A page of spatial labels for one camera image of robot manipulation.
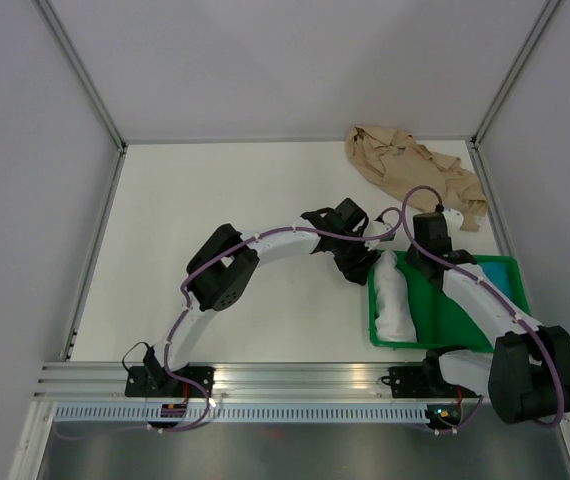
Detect white t shirt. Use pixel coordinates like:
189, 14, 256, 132
374, 250, 417, 343

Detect left aluminium frame post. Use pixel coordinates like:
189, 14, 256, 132
32, 0, 127, 153

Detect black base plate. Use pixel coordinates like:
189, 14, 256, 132
378, 364, 478, 400
124, 366, 215, 399

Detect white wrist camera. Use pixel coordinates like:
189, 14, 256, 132
443, 209, 465, 231
364, 220, 398, 244

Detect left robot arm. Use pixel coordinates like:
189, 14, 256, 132
143, 198, 394, 396

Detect aluminium frame post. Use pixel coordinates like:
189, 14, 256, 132
32, 0, 127, 153
470, 0, 564, 149

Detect teal rolled t shirt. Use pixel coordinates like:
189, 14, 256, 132
480, 262, 513, 300

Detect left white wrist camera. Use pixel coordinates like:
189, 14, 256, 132
364, 220, 398, 244

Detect white slotted cable duct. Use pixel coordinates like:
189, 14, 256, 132
54, 402, 428, 424

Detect right aluminium frame post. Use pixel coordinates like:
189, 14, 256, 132
470, 0, 564, 149

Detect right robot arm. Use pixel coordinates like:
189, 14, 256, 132
403, 211, 570, 428

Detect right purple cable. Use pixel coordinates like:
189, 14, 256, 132
400, 185, 566, 436

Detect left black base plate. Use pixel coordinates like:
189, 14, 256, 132
124, 366, 215, 399

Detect green plastic tray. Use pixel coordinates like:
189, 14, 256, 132
368, 251, 530, 353

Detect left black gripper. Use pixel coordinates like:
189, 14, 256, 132
331, 230, 380, 287

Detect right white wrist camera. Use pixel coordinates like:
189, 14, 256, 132
443, 209, 465, 231

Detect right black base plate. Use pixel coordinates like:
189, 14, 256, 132
378, 364, 478, 400

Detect aluminium front rail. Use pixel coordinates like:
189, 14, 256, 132
33, 362, 570, 403

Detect beige t shirt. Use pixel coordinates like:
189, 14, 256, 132
345, 126, 488, 232

